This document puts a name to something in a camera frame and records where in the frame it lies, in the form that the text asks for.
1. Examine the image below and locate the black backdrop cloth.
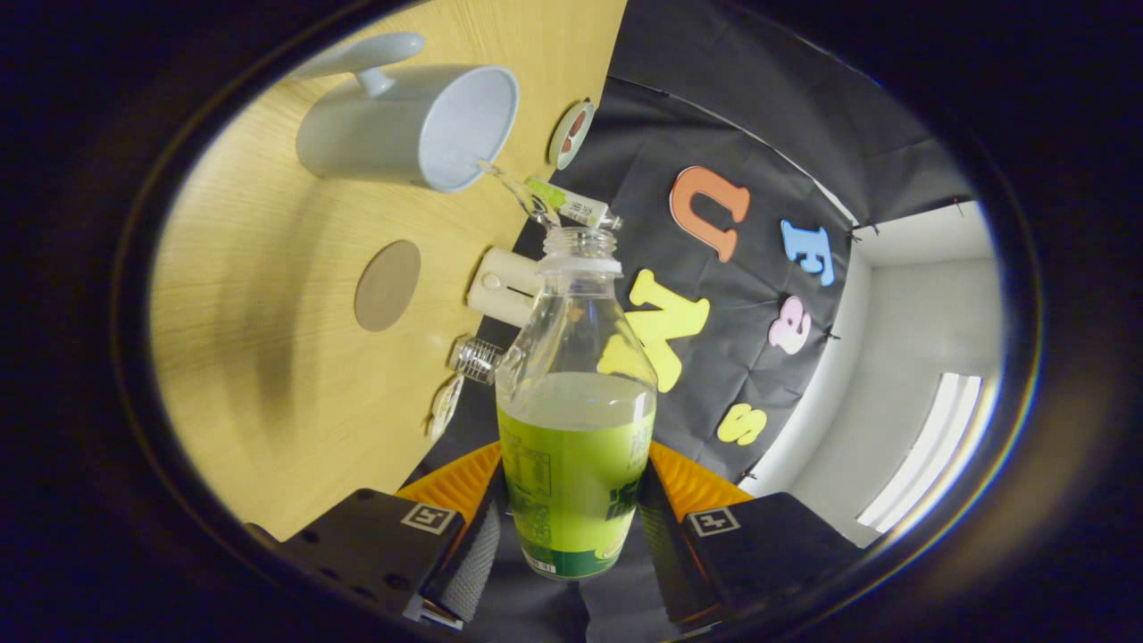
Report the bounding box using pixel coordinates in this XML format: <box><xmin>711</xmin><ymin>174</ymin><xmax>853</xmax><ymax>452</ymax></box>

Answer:
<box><xmin>406</xmin><ymin>0</ymin><xmax>974</xmax><ymax>640</ymax></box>

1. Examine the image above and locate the white divided dish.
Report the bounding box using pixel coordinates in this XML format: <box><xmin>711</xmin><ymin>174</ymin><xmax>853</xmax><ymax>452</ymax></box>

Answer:
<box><xmin>427</xmin><ymin>373</ymin><xmax>466</xmax><ymax>440</ymax></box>

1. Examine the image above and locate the ceiling light panel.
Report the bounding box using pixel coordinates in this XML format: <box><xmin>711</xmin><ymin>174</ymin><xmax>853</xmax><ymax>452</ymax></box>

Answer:
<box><xmin>855</xmin><ymin>372</ymin><xmax>983</xmax><ymax>534</ymax></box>

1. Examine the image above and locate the small white label drink bottle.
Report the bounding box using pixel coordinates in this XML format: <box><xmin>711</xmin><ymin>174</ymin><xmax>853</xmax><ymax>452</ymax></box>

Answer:
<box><xmin>523</xmin><ymin>176</ymin><xmax>624</xmax><ymax>231</ymax></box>

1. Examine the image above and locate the wooden table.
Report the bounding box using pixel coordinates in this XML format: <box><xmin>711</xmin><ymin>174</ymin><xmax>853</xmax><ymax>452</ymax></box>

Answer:
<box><xmin>150</xmin><ymin>0</ymin><xmax>629</xmax><ymax>541</ymax></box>

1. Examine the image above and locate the pale green plate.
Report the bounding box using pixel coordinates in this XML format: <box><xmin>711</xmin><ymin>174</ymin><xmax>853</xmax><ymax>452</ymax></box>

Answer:
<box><xmin>548</xmin><ymin>98</ymin><xmax>597</xmax><ymax>171</ymax></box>

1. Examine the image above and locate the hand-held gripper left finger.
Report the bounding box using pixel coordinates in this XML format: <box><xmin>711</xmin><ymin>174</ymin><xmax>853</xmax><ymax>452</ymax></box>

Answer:
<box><xmin>246</xmin><ymin>440</ymin><xmax>510</xmax><ymax>630</ymax></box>

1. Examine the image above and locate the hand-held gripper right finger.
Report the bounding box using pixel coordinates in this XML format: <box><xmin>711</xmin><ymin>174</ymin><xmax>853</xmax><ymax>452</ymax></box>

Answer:
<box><xmin>638</xmin><ymin>440</ymin><xmax>863</xmax><ymax>630</ymax></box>

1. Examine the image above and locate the green label juice bottle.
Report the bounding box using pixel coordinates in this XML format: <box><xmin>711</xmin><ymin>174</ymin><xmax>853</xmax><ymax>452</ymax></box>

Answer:
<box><xmin>495</xmin><ymin>226</ymin><xmax>659</xmax><ymax>581</ymax></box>

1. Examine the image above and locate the white cup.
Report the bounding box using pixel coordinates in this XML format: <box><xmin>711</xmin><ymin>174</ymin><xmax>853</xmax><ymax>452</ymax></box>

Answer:
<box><xmin>286</xmin><ymin>32</ymin><xmax>521</xmax><ymax>194</ymax></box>

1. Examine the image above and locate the white toaster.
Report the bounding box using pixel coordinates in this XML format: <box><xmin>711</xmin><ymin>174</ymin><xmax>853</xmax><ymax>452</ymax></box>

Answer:
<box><xmin>466</xmin><ymin>246</ymin><xmax>542</xmax><ymax>329</ymax></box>

